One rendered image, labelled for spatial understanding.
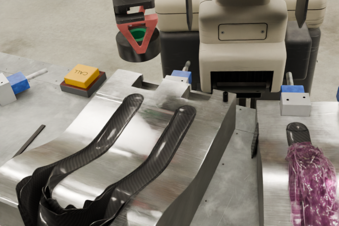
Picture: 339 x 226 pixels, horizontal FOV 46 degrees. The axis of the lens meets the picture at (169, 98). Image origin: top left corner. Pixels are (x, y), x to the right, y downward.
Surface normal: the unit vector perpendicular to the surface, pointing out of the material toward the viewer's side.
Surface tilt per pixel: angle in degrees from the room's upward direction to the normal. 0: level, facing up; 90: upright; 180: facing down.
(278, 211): 16
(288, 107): 90
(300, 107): 90
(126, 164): 22
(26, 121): 0
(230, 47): 8
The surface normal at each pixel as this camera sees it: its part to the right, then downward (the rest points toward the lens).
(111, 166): 0.11, -0.96
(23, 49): -0.08, -0.76
